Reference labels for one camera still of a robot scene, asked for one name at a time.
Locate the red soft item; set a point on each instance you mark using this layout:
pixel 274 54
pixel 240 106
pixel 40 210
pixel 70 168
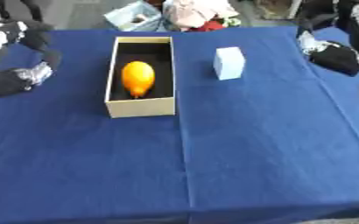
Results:
pixel 208 26

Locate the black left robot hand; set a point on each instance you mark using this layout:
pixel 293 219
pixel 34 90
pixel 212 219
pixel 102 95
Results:
pixel 4 83

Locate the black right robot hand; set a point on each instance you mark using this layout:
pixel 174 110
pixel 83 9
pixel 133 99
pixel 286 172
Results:
pixel 338 57

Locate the light blue rectangular block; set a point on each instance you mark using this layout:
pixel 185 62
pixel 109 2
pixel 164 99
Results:
pixel 229 62

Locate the pale blue open container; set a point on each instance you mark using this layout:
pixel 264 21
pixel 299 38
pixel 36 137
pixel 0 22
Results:
pixel 129 17

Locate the pink white cloth bundle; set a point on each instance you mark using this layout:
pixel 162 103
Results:
pixel 200 10

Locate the tan cardboard box black inside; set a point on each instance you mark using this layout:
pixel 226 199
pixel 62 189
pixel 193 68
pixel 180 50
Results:
pixel 139 109

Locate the orange oval toy fruit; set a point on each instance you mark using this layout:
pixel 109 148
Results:
pixel 137 77

